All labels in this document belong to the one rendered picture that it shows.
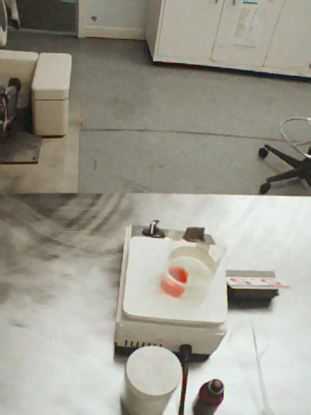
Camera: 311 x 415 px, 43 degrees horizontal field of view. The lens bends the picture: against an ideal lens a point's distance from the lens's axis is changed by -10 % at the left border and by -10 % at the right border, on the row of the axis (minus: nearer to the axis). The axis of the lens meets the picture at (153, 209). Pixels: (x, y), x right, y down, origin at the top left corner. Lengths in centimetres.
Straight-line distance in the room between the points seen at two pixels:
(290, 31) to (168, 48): 87
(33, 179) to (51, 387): 92
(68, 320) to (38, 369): 8
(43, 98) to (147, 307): 106
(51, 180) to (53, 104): 27
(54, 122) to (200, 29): 169
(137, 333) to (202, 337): 8
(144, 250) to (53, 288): 15
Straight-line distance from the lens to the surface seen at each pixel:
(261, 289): 61
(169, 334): 49
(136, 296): 48
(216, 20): 295
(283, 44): 319
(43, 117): 147
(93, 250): 63
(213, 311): 48
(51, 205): 70
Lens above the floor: 123
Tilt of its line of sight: 43 degrees down
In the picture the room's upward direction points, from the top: 11 degrees clockwise
